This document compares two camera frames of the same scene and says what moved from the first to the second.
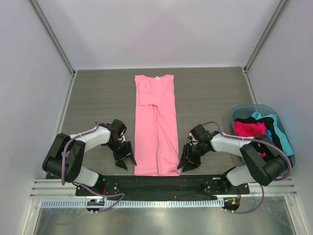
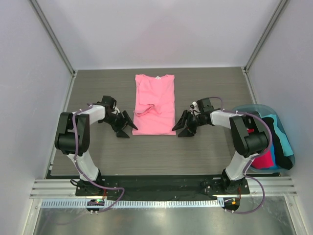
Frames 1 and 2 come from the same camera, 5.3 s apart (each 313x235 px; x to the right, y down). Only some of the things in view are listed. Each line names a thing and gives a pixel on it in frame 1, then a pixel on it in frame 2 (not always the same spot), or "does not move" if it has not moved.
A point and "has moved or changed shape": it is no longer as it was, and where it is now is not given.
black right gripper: [191, 156] to [190, 122]
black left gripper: [126, 152] to [120, 132]
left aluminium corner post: [52, 35] does not move
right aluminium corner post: [280, 6] does not move
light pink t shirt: [156, 152] has moved or changed shape
